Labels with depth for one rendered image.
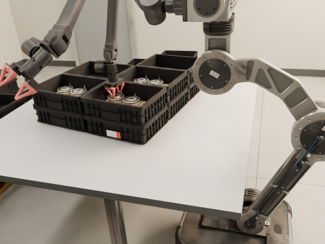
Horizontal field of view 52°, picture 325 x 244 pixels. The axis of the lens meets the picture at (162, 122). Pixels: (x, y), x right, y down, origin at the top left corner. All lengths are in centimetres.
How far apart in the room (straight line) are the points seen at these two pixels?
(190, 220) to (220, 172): 51
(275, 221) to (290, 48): 318
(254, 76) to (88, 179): 87
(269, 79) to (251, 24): 333
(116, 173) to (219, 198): 50
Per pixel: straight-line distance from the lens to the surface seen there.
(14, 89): 360
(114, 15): 187
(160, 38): 502
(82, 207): 255
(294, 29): 477
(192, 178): 152
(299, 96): 150
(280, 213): 209
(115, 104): 174
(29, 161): 184
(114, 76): 194
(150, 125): 177
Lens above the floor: 161
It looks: 27 degrees down
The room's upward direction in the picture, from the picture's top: 4 degrees counter-clockwise
